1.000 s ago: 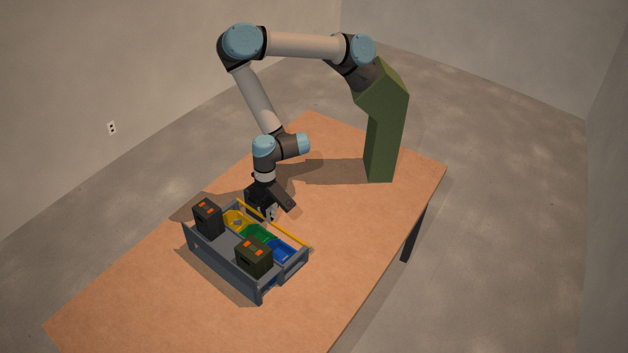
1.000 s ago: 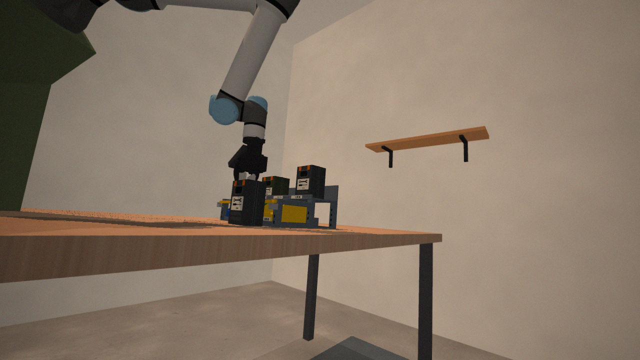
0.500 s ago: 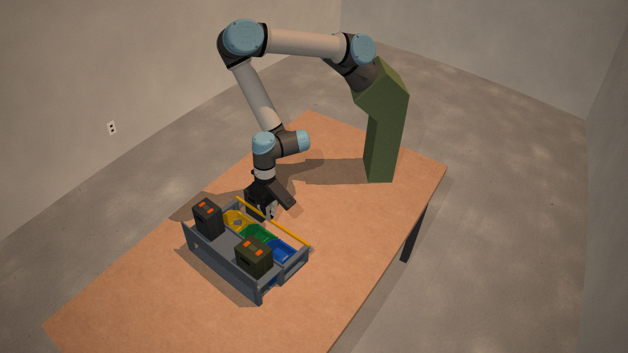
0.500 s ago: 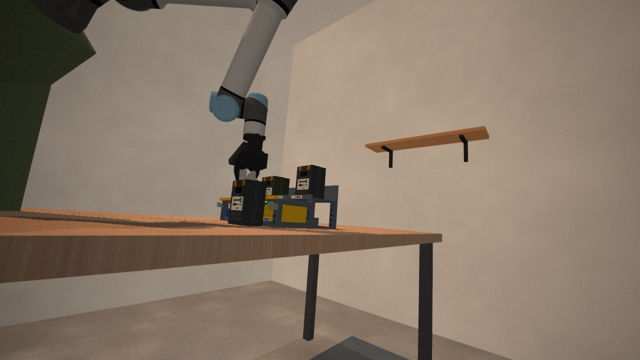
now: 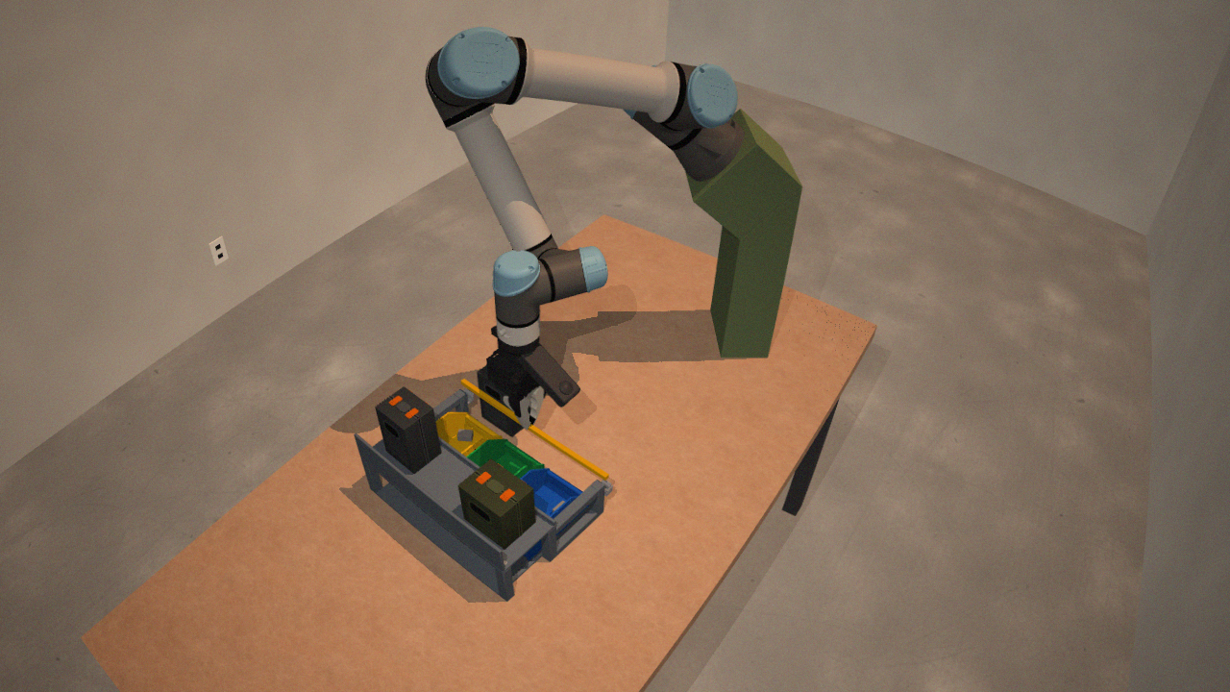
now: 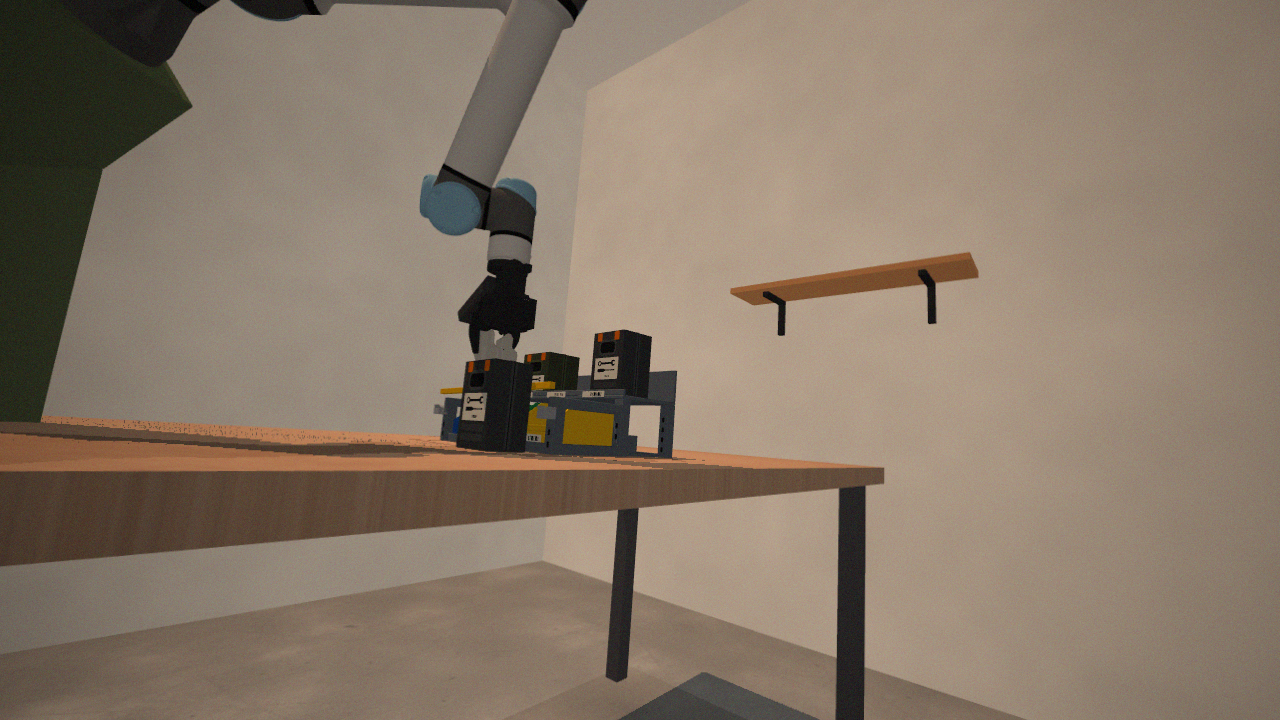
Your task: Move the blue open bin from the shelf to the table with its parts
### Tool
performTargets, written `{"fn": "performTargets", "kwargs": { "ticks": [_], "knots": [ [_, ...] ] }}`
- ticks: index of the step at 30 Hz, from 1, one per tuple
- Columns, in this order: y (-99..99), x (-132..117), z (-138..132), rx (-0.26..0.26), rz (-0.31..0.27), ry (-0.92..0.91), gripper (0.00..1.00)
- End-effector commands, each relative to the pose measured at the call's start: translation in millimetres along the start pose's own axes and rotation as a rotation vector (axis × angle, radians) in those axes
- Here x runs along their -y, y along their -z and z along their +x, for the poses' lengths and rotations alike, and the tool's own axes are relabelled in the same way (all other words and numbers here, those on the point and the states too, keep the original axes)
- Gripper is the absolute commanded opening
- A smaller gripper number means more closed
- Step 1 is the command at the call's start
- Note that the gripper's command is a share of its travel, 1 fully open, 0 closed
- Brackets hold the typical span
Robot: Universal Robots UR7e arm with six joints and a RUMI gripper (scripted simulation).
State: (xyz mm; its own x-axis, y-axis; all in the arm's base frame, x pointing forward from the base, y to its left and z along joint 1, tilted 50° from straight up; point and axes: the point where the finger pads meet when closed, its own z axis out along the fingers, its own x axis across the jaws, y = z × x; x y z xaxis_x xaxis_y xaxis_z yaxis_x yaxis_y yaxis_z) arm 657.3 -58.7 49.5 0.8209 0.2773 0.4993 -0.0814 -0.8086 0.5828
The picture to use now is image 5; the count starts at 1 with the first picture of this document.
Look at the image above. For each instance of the blue bin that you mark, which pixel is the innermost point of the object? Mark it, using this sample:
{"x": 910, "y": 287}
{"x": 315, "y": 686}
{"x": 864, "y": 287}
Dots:
{"x": 549, "y": 490}

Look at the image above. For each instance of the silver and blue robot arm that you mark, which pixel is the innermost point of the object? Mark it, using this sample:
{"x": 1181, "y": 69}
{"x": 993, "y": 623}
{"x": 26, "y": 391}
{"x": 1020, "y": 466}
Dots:
{"x": 484, "y": 65}

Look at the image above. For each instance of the grey metal shelf rack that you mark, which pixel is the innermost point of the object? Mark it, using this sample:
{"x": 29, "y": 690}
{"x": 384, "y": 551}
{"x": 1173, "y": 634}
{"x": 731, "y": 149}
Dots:
{"x": 441, "y": 478}

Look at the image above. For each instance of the green open bin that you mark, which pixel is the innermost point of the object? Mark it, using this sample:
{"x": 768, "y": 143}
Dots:
{"x": 506, "y": 454}

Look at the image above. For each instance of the yellow bar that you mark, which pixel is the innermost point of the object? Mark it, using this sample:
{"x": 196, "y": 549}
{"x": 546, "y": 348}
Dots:
{"x": 560, "y": 447}

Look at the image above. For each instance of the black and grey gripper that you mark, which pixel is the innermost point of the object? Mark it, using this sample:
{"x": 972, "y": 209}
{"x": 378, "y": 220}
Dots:
{"x": 505, "y": 371}

